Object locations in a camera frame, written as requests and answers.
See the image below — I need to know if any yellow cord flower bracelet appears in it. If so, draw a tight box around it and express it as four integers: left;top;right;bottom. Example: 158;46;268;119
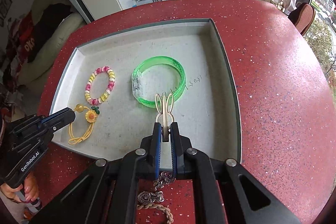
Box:
67;103;101;146

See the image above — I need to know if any brown braided bracelet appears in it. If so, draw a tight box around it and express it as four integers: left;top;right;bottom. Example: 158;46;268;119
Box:
136;202;174;224

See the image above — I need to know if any pink yellow beaded bracelet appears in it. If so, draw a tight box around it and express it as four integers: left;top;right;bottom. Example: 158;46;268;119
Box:
84;65;116;106

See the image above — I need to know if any green translucent bangle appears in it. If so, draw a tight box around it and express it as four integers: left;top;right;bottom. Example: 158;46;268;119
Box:
131;56;186;108

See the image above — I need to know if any grey jewelry tray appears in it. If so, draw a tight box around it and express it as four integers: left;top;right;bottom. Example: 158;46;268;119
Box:
50;19;242;160

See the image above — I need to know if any left hand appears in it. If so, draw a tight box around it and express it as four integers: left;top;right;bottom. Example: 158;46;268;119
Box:
0;170;39;204

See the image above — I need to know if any light green armchair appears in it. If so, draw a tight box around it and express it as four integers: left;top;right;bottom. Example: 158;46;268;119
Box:
17;0;86;94

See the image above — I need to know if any red printed cushion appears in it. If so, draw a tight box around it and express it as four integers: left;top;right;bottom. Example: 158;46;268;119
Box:
10;11;36;67

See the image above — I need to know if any black clothing on armchair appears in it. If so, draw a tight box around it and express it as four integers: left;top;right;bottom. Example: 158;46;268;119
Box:
27;3;72;63

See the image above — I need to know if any brown chair back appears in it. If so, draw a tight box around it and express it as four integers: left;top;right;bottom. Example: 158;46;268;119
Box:
288;2;316;36

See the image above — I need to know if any silver heart chain piece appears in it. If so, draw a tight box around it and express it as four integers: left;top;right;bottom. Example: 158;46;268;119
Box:
136;190;166;205

